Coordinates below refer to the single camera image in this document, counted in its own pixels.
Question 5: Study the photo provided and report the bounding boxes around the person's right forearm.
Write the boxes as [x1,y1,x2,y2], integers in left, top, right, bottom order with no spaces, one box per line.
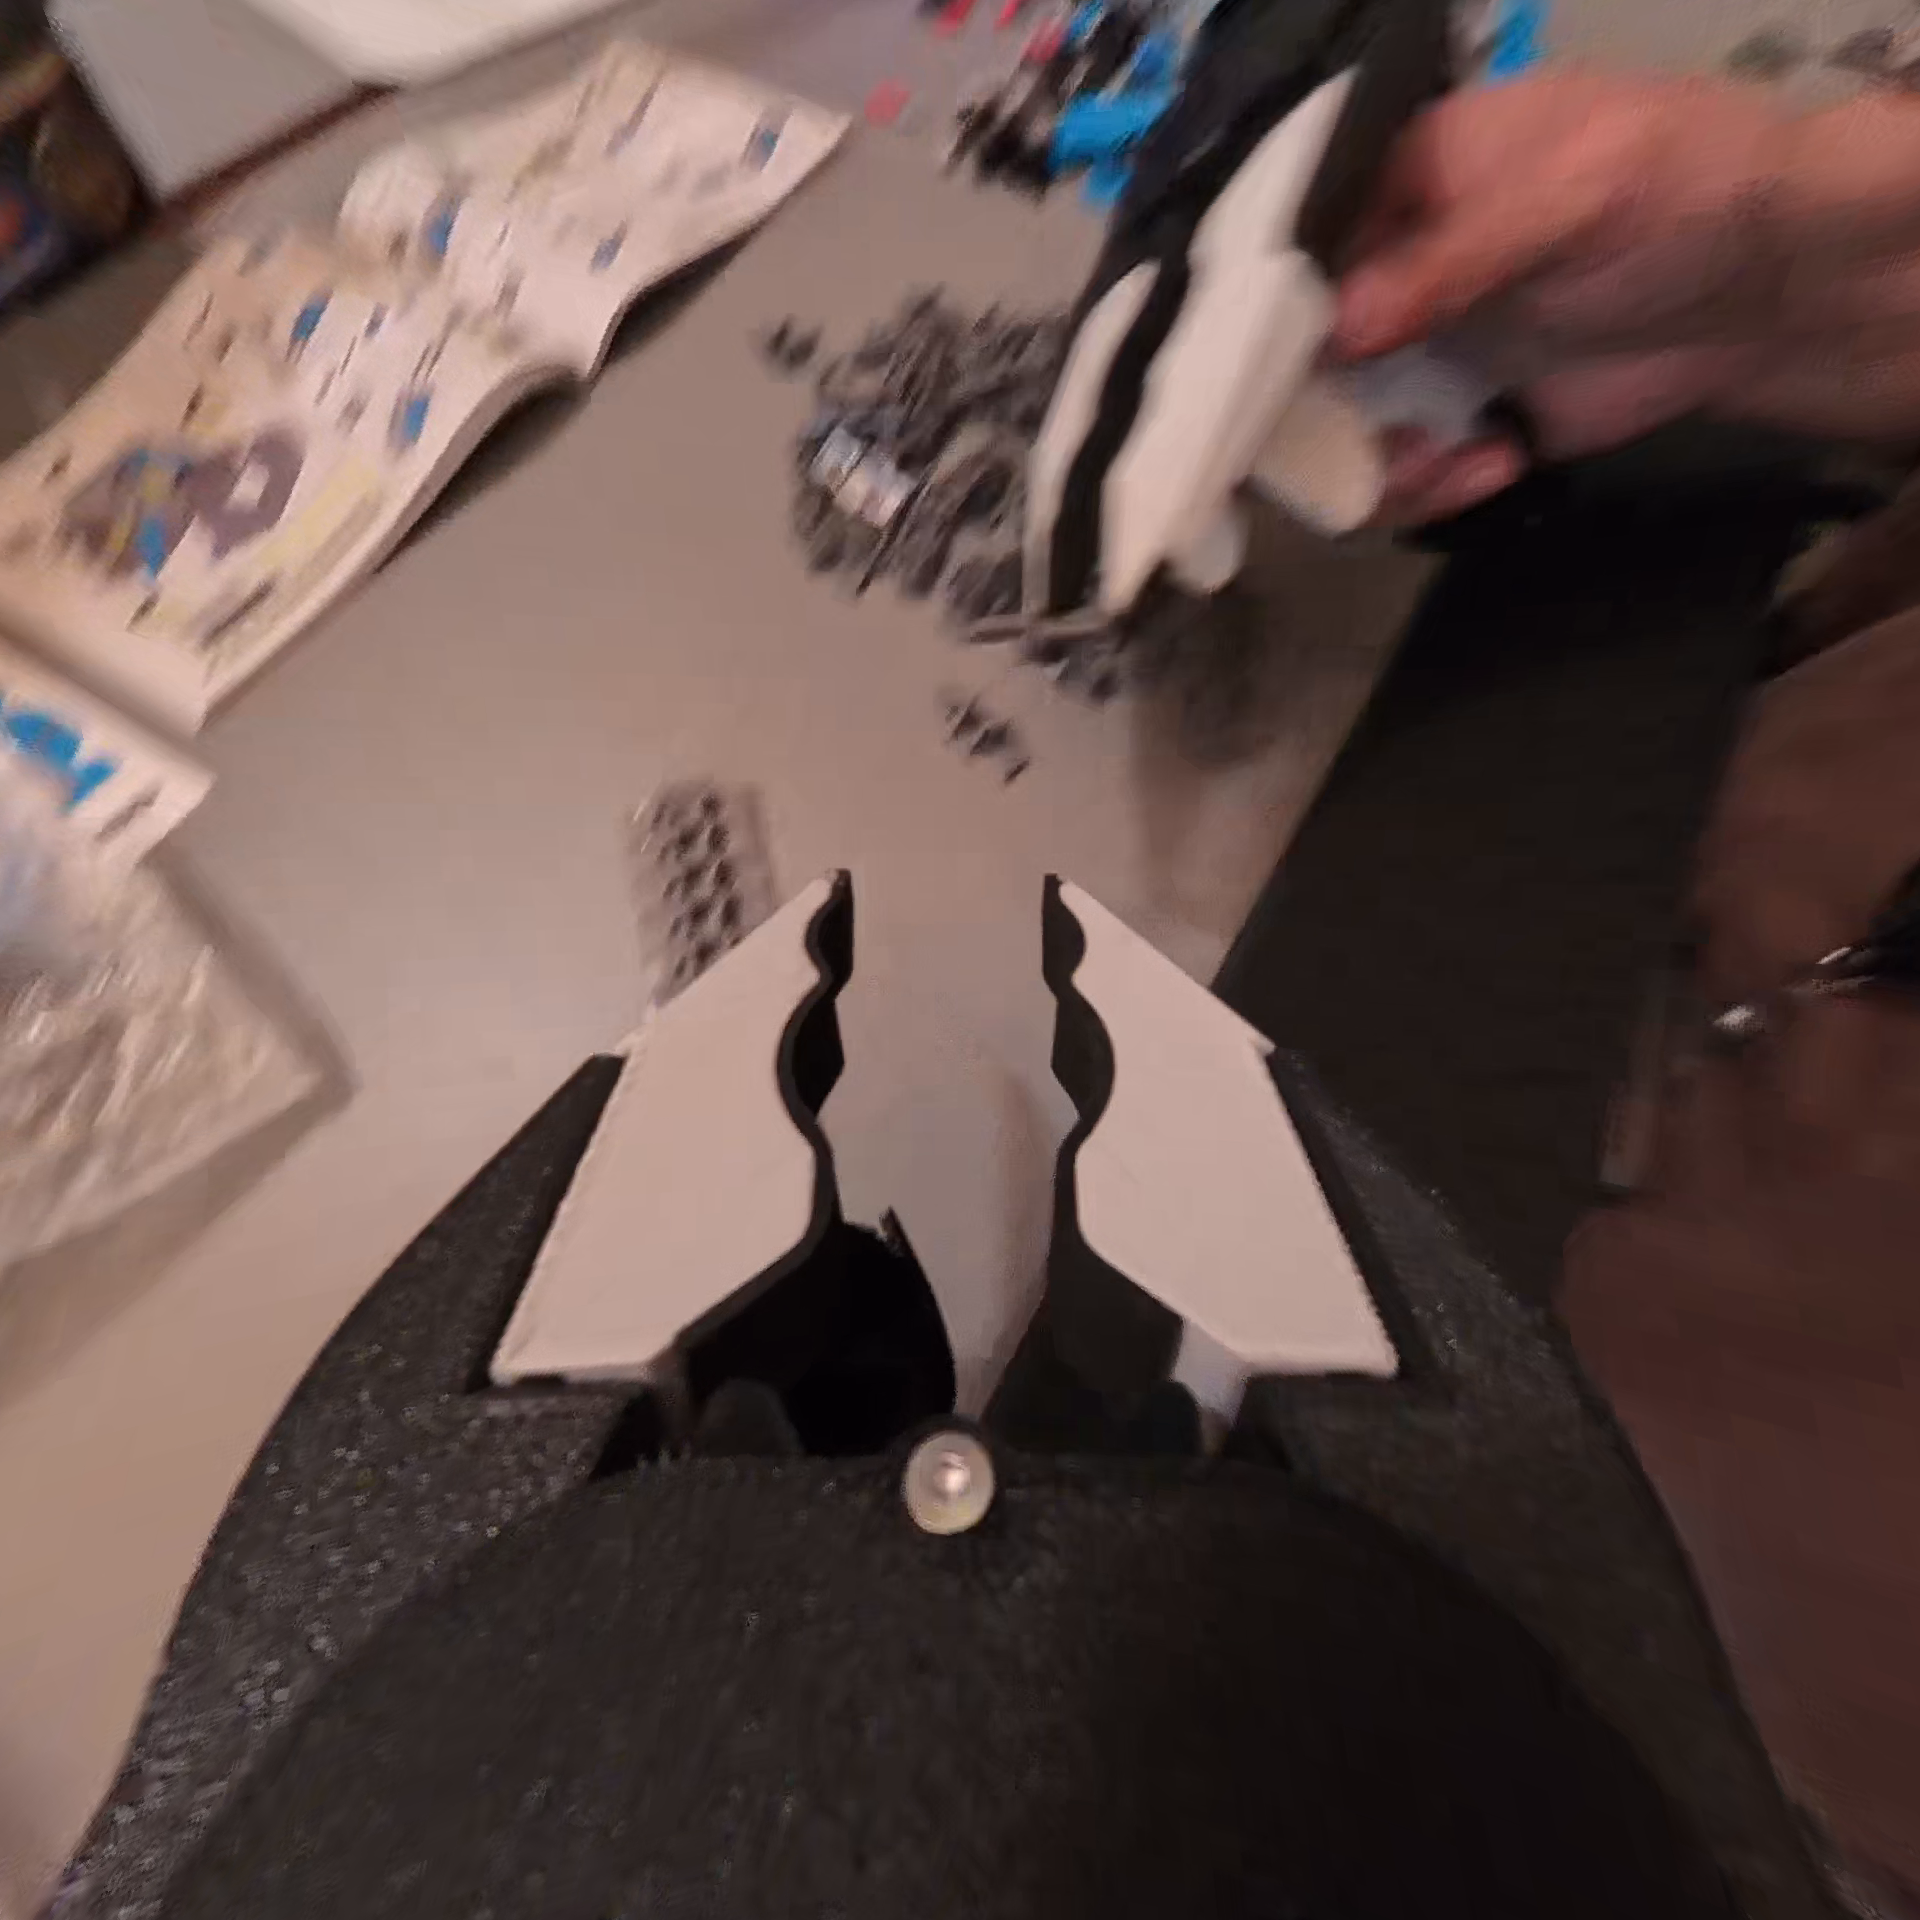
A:
[1791,81,1920,443]

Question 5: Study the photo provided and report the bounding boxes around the pile of grey track pieces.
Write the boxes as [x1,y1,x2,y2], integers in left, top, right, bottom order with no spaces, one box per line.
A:
[764,288,1264,726]

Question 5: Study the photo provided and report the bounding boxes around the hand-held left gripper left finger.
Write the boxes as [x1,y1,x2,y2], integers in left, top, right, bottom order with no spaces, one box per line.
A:
[489,865,857,1389]

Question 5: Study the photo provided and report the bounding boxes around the heap of blue black bricks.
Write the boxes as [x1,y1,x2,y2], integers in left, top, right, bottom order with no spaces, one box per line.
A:
[943,0,1549,202]

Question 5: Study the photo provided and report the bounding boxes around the person's right hand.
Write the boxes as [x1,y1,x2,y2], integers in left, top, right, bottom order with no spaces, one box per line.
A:
[1326,68,1807,531]

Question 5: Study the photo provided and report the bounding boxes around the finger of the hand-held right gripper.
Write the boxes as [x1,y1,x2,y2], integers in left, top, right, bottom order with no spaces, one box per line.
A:
[1020,259,1201,617]
[1110,73,1359,608]

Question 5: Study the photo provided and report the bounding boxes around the crumpled clear plastic bag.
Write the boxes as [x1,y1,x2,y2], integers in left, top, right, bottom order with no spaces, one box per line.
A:
[0,782,325,1281]

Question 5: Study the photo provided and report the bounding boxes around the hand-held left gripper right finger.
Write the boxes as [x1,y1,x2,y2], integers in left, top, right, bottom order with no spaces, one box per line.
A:
[1038,871,1399,1389]

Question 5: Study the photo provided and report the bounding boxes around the black lanyard strap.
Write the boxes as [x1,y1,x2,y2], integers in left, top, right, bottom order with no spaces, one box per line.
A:
[1706,901,1920,1040]

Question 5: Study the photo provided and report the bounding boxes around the grey toy track chain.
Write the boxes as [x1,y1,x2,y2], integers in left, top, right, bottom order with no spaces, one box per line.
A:
[627,779,784,1000]

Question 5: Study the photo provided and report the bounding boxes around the building instruction booklet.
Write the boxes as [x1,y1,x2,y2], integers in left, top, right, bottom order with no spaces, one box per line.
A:
[0,37,857,739]

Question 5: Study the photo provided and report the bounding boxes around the grey desk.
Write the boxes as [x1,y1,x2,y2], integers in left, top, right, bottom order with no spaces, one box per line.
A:
[0,0,1920,1875]

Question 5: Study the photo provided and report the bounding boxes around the blue sticker sheet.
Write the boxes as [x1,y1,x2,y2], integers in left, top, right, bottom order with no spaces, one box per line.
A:
[0,645,215,876]

